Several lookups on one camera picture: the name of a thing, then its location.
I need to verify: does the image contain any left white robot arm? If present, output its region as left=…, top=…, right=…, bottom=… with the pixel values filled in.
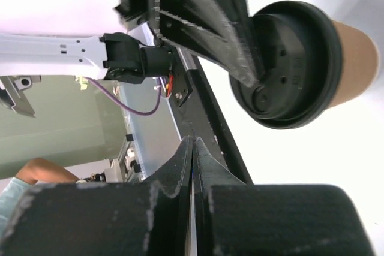
left=1, top=0, right=265, bottom=87

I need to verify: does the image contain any black cup lid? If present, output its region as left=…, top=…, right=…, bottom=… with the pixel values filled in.
left=229, top=1, right=343, bottom=129

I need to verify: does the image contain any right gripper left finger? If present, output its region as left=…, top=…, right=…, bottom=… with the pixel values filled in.
left=1, top=137, right=192, bottom=255

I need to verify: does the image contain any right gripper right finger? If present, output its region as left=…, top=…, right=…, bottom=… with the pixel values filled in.
left=193, top=138, right=374, bottom=255

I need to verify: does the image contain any single brown paper cup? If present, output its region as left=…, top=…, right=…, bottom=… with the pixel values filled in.
left=328, top=21, right=380, bottom=109

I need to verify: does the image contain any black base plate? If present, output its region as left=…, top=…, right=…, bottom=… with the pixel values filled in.
left=169, top=47, right=253, bottom=184

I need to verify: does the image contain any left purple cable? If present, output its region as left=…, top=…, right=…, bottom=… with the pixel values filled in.
left=86, top=77, right=163, bottom=116

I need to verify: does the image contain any person's forearm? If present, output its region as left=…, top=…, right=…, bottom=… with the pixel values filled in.
left=15, top=158, right=80, bottom=185

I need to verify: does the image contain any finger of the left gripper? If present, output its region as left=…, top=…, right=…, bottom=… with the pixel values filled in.
left=149, top=0, right=265, bottom=87

